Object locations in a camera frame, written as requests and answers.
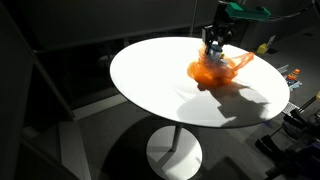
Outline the round white table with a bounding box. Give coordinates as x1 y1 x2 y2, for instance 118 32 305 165
32 13 264 122

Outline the robot cable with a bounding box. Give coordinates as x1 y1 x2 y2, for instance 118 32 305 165
266 0 320 20

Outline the white table pedestal base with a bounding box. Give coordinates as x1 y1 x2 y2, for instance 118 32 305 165
145 123 203 180

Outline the black bar clamp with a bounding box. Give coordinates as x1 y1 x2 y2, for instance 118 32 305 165
254 134 284 158
283 109 320 136

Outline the white card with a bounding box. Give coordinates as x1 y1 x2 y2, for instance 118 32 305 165
266 34 277 48

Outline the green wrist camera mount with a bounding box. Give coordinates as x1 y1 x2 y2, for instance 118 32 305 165
224 1 272 22

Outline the white flat strip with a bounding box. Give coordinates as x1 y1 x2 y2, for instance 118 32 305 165
276 64 290 75

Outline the blue white box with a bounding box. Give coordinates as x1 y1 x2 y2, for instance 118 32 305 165
209 44 224 62

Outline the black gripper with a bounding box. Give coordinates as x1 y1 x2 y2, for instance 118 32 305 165
201 20 237 55

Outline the blue white packet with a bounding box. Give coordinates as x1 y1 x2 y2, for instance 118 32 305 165
286 79 304 93

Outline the orange plastic bag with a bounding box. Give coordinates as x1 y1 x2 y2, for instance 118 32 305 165
187 46 255 89

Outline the orange capped drink bottle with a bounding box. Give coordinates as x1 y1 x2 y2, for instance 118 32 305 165
285 68 301 83

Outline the thin grey pole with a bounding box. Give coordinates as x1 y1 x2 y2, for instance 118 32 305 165
189 0 198 37

